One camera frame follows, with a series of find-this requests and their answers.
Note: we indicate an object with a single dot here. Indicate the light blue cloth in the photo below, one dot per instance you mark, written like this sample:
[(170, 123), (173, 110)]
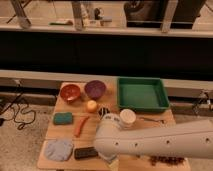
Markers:
[(58, 149)]

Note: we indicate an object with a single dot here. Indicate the purple bowl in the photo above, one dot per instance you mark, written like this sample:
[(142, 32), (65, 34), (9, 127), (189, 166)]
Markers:
[(95, 89)]

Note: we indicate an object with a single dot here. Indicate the green plastic tray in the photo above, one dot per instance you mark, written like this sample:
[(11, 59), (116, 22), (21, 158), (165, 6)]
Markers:
[(142, 94)]

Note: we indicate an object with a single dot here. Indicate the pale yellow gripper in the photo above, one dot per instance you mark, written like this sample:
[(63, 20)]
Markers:
[(113, 164)]

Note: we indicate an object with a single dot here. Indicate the black board eraser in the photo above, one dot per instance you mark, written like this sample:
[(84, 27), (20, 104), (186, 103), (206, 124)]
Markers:
[(86, 152)]

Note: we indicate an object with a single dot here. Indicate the brown bead cluster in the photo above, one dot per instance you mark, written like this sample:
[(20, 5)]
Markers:
[(166, 160)]

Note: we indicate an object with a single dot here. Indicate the yellow apple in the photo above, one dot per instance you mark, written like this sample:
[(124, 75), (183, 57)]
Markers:
[(91, 106)]

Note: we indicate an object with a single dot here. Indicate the orange carrot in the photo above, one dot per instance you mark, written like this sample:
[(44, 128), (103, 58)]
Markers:
[(79, 126)]

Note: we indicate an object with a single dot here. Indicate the thin metal spoon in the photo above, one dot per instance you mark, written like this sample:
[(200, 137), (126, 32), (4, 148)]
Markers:
[(152, 120)]

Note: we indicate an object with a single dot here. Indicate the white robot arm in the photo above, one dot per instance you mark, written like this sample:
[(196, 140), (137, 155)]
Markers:
[(115, 136)]

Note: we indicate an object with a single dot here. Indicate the white paper cup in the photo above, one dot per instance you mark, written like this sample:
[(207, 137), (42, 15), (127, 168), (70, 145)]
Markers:
[(128, 117)]

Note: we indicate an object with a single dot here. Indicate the teal sponge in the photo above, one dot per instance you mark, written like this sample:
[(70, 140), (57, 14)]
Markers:
[(63, 118)]

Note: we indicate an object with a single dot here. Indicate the orange bowl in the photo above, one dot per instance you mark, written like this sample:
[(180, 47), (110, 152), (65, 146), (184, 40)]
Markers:
[(70, 92)]

